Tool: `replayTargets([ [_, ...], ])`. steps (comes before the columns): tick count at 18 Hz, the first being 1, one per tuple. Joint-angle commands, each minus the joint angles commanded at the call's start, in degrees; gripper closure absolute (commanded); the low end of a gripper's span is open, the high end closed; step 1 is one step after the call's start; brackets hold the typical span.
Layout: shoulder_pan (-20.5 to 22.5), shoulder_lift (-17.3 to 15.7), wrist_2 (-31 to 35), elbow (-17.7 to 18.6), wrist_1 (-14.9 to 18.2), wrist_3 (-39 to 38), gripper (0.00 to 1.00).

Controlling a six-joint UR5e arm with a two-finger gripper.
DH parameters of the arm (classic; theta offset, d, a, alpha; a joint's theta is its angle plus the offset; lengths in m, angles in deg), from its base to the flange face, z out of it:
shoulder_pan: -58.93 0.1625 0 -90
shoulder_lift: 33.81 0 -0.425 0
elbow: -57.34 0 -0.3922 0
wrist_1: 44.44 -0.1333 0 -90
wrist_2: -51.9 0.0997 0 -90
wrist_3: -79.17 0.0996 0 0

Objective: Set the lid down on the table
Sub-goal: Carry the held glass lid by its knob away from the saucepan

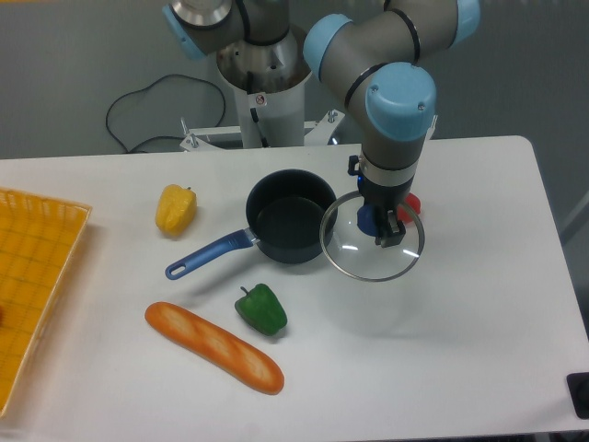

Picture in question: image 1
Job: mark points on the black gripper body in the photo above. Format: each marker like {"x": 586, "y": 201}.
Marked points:
{"x": 385, "y": 188}

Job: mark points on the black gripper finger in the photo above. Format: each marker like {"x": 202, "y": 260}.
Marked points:
{"x": 395, "y": 230}
{"x": 380, "y": 217}

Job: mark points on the glass lid with blue knob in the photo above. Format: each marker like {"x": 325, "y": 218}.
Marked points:
{"x": 347, "y": 239}

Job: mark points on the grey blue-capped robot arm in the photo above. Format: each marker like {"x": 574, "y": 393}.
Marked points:
{"x": 372, "y": 68}

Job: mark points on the green bell pepper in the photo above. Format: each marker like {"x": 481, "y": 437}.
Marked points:
{"x": 261, "y": 309}

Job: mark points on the orange baguette bread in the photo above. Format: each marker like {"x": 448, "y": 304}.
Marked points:
{"x": 223, "y": 349}

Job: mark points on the yellow bell pepper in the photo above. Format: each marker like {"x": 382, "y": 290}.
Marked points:
{"x": 175, "y": 210}

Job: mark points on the black object at table corner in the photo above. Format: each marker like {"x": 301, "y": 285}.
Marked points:
{"x": 578, "y": 388}

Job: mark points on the yellow woven basket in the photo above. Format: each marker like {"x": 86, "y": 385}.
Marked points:
{"x": 39, "y": 236}

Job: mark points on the dark pot with blue handle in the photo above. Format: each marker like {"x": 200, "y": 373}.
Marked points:
{"x": 284, "y": 211}

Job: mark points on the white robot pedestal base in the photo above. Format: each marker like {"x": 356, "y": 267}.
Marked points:
{"x": 267, "y": 106}

